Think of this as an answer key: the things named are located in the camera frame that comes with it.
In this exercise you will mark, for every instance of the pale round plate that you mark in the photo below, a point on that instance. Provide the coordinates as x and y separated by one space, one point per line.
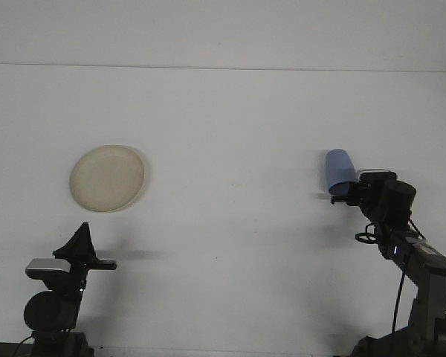
108 178

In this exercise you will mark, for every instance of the pale blue cup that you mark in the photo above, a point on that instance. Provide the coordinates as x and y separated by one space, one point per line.
338 167

